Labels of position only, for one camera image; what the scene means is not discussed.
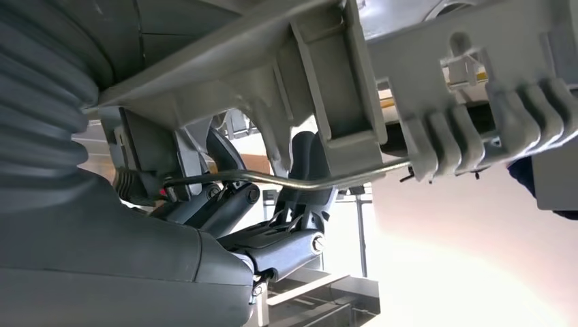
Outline grey laptop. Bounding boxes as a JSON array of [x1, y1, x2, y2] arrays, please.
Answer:
[[532, 146, 578, 212]]

